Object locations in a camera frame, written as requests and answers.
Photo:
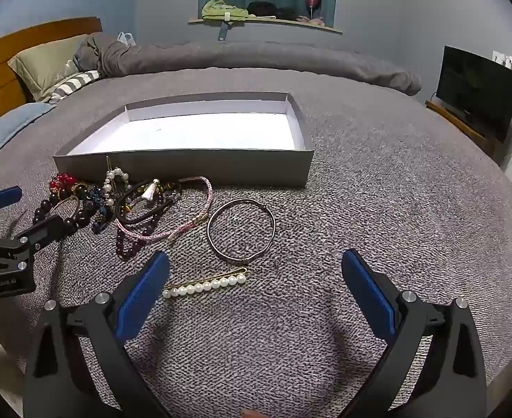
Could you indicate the gold pearl hairpin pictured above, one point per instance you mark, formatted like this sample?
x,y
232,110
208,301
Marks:
x,y
108,189

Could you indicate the shallow grey cardboard box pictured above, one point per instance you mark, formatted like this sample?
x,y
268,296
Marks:
x,y
186,133

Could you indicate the wooden headboard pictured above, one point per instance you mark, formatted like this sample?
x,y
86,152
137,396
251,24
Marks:
x,y
3,61

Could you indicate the grey duvet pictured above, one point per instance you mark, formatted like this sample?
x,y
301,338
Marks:
x,y
238,59

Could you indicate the green cloth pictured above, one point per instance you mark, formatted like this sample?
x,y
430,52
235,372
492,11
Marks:
x,y
221,10

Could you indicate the black cloth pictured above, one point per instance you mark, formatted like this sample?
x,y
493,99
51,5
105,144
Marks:
x,y
264,8

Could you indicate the grey knitted bedspread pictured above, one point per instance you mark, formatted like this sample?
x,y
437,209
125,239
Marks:
x,y
391,191

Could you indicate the striped pillow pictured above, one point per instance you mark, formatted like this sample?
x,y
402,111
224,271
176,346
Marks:
x,y
71,82

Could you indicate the black television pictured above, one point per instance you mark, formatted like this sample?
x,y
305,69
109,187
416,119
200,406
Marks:
x,y
473,87

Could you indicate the green pillow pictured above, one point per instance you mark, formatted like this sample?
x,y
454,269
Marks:
x,y
42,63

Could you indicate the white plastic bag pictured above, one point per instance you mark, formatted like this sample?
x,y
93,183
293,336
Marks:
x,y
126,38

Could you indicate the wooden window sill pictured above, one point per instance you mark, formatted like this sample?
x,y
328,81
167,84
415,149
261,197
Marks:
x,y
264,21

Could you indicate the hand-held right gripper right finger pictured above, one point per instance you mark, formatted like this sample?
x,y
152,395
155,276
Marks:
x,y
369,291

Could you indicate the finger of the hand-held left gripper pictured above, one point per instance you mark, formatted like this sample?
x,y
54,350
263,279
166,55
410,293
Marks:
x,y
3,197
42,231

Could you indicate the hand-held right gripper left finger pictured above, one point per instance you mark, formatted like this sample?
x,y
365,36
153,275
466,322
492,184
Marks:
x,y
143,300

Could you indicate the light blue blanket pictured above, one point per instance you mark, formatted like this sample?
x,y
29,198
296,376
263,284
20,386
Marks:
x,y
8,126

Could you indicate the white wall sockets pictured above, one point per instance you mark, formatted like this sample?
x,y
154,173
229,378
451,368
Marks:
x,y
510,63

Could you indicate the wooden television stand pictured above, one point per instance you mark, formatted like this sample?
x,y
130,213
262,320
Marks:
x,y
465,128

